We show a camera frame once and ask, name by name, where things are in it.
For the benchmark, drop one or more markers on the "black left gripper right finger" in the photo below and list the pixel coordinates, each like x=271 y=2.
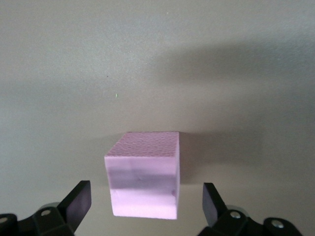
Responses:
x=215 y=214

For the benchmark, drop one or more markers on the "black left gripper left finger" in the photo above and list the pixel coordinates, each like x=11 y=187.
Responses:
x=73 y=211

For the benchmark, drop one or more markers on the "pink foam cube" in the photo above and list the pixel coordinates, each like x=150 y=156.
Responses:
x=142 y=177

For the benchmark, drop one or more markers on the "brown table cover sheet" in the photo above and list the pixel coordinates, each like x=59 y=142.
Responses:
x=98 y=49

